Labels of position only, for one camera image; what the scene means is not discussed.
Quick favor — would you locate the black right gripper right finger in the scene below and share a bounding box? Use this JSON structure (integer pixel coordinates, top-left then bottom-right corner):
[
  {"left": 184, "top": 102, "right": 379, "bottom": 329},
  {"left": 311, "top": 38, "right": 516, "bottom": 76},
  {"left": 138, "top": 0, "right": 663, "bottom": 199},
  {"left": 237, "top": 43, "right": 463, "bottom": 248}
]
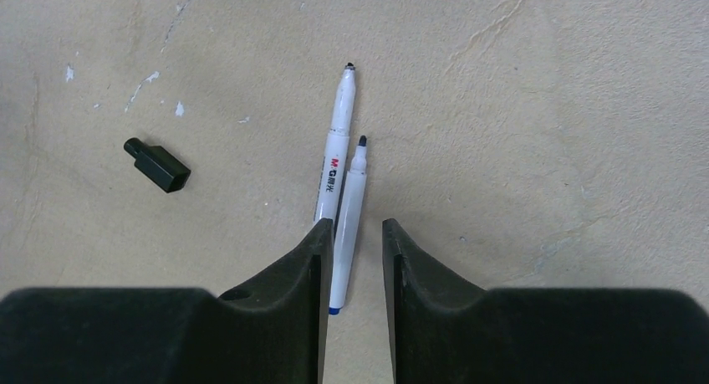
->
[{"left": 382, "top": 218, "right": 708, "bottom": 383}]

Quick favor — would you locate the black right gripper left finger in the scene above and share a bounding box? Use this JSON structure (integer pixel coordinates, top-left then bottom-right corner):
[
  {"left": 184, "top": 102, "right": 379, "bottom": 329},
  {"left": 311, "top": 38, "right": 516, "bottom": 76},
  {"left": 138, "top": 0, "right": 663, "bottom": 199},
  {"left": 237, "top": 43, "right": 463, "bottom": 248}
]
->
[{"left": 1, "top": 219, "right": 333, "bottom": 383}]

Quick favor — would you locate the white marker blue tip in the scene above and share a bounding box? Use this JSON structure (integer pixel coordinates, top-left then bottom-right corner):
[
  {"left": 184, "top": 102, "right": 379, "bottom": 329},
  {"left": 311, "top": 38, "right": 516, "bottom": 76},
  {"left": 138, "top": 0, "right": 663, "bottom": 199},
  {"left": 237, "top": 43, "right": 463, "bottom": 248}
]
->
[{"left": 329, "top": 136, "right": 368, "bottom": 315}]

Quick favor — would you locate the black pen cap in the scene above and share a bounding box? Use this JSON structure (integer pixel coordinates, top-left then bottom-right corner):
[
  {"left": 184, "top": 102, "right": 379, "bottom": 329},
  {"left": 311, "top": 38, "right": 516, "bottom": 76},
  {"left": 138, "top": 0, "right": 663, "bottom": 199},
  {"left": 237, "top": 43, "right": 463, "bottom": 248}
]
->
[{"left": 124, "top": 137, "right": 191, "bottom": 193}]

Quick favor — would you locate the white marker black tip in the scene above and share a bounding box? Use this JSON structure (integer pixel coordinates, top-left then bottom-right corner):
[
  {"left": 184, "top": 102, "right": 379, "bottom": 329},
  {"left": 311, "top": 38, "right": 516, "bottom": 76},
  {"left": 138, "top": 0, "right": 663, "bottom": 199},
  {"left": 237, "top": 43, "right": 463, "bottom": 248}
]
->
[{"left": 313, "top": 63, "right": 356, "bottom": 223}]

